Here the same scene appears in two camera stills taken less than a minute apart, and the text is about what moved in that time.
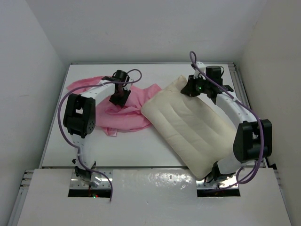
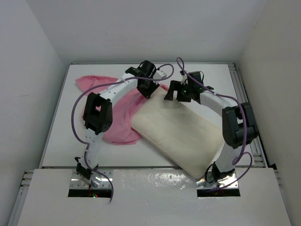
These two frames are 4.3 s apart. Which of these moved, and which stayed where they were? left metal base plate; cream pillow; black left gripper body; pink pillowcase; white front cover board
Moved: cream pillow; pink pillowcase; black left gripper body
Stayed: left metal base plate; white front cover board
